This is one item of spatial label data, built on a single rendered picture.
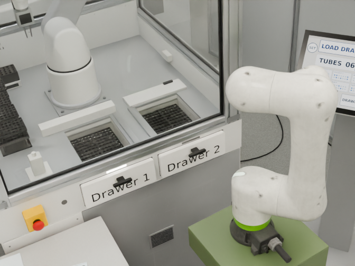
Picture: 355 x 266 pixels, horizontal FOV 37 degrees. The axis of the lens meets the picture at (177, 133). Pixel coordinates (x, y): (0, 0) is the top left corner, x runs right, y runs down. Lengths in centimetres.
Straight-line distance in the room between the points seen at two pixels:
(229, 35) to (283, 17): 169
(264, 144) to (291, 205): 192
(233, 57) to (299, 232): 66
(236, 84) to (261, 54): 254
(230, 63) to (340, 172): 84
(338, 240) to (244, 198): 126
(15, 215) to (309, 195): 101
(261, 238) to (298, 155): 37
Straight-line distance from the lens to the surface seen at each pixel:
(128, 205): 212
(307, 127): 138
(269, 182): 163
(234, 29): 192
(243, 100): 136
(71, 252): 198
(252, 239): 176
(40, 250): 201
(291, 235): 183
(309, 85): 134
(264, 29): 379
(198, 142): 207
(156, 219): 225
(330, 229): 280
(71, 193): 197
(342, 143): 242
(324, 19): 330
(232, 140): 219
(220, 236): 182
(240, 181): 164
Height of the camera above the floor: 223
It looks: 38 degrees down
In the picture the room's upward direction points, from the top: 5 degrees counter-clockwise
